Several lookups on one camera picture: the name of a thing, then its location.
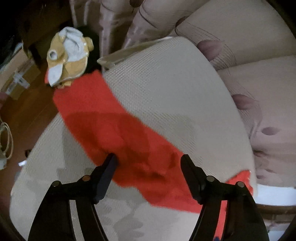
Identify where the red knit sweater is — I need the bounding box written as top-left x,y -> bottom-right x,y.
53,68 -> 257,240

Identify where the beige woven table cover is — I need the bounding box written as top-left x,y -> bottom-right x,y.
10,37 -> 257,240

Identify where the cardboard box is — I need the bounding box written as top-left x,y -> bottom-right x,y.
1,43 -> 41,103

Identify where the yellow white plush toy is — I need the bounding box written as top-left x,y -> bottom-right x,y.
46,27 -> 94,87

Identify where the beige leaf print curtain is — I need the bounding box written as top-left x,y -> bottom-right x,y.
70,1 -> 295,187

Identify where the white cable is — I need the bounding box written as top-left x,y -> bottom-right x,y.
0,120 -> 15,171

